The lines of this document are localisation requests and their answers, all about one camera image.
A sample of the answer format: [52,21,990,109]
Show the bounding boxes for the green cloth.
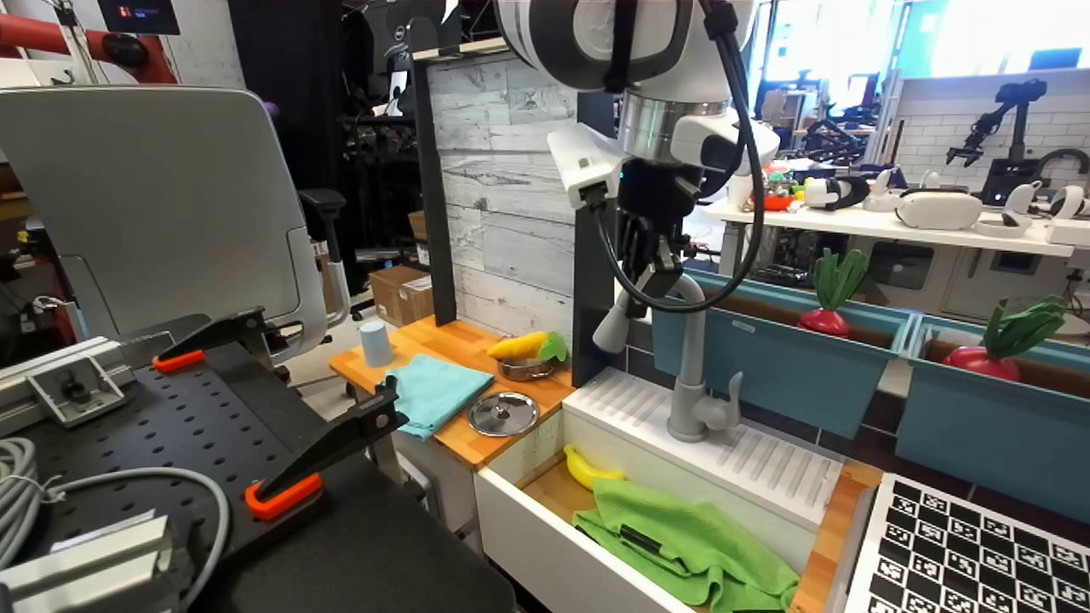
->
[568,473,805,613]

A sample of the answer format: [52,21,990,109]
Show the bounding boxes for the checkerboard calibration board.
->
[846,473,1090,613]

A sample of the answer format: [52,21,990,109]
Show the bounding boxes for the dark bowl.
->
[493,352,565,384]

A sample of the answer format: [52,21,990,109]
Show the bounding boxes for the grey tap with nozzle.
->
[591,270,751,447]

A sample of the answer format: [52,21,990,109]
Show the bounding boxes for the white shelf table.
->
[710,193,1090,263]

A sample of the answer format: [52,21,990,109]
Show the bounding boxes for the black clamp orange handle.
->
[242,373,411,530]
[146,312,281,379]

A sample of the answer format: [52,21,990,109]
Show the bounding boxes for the white sink basin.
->
[473,364,847,613]

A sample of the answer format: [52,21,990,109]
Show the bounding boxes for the wooden countertop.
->
[328,314,580,473]

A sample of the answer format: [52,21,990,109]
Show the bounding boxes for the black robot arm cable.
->
[591,0,766,319]

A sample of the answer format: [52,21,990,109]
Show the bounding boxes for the teal plastic bin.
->
[892,314,1090,530]
[650,266,922,443]

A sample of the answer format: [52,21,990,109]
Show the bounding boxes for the narrow wooden counter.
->
[789,458,889,613]

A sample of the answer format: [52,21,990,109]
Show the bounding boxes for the grey cup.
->
[359,318,398,373]

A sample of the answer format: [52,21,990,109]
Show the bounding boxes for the white monitor back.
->
[0,87,335,352]

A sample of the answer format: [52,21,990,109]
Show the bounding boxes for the small cardboard box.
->
[364,263,439,332]

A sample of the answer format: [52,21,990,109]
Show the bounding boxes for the white VR headset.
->
[892,189,987,234]

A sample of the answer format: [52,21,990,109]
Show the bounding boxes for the grey cable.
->
[0,436,235,613]

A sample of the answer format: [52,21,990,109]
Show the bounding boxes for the grey wood pattern back panel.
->
[411,46,596,346]

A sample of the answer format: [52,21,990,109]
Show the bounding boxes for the small metal bowl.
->
[468,389,544,443]

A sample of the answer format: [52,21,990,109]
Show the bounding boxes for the red toy radish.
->
[793,245,873,342]
[941,297,1069,384]

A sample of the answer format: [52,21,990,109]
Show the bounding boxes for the teal cloth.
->
[381,356,498,443]

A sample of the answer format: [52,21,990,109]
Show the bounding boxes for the aluminium bracket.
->
[0,335,130,432]

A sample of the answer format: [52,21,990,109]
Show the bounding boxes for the red pipe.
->
[0,10,182,87]

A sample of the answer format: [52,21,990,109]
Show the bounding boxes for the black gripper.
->
[616,157,710,304]

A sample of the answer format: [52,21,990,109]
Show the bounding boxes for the black frame post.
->
[568,192,625,391]

